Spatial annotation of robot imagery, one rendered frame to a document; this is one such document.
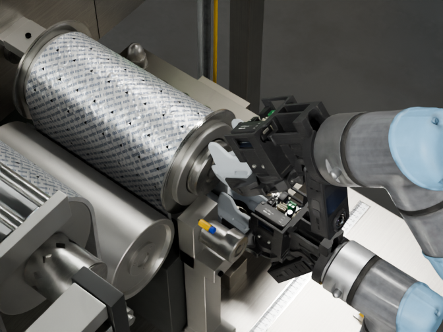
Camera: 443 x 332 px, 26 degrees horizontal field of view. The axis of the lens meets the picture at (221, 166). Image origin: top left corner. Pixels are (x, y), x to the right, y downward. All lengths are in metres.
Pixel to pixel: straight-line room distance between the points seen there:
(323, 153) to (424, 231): 0.12
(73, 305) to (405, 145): 0.33
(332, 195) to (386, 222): 0.54
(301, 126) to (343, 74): 2.05
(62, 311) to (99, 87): 0.40
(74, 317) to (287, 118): 0.31
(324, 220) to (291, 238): 0.21
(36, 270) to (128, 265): 0.22
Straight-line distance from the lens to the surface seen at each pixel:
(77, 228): 1.04
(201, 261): 1.24
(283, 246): 1.27
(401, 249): 1.56
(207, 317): 1.39
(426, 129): 0.88
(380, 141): 0.90
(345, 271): 1.24
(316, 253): 1.27
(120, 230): 1.16
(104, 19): 1.49
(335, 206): 1.07
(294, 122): 0.98
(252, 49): 2.36
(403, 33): 3.17
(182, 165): 1.14
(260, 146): 1.01
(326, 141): 0.96
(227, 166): 1.11
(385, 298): 1.23
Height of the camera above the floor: 2.19
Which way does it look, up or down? 53 degrees down
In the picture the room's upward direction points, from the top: straight up
